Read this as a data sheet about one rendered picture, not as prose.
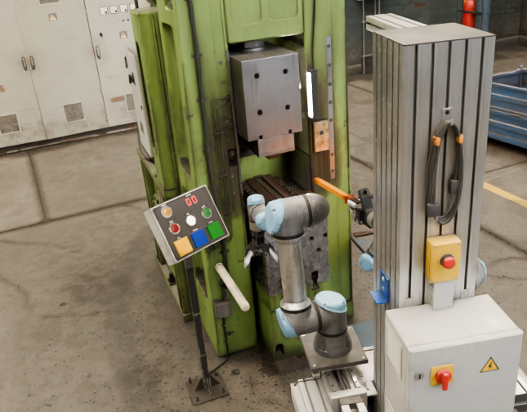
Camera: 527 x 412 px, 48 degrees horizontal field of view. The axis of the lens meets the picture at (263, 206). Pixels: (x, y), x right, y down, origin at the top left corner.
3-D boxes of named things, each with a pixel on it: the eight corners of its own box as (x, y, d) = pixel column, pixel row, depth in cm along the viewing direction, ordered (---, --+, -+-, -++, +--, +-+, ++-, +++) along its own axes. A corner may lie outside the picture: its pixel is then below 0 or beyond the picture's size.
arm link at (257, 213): (283, 211, 244) (274, 201, 253) (256, 216, 241) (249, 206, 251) (284, 228, 247) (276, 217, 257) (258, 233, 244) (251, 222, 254)
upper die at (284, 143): (295, 150, 309) (293, 132, 305) (259, 158, 303) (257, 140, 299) (265, 129, 345) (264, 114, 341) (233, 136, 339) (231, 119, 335)
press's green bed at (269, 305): (332, 345, 362) (329, 279, 342) (274, 364, 351) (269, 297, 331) (294, 299, 409) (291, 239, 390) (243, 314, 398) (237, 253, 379)
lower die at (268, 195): (298, 212, 324) (297, 197, 321) (264, 220, 318) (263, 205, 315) (270, 185, 360) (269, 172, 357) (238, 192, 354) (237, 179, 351)
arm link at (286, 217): (323, 337, 222) (311, 199, 205) (285, 347, 219) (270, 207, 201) (312, 322, 233) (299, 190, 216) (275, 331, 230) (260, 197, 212)
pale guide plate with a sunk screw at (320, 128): (329, 150, 331) (328, 119, 324) (314, 152, 328) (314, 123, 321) (328, 148, 333) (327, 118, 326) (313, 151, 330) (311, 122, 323)
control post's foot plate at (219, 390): (231, 395, 330) (230, 382, 326) (193, 407, 324) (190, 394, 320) (219, 371, 349) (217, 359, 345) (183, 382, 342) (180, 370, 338)
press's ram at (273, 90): (317, 127, 309) (314, 50, 293) (247, 141, 298) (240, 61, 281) (285, 109, 345) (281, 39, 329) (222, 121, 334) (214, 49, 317)
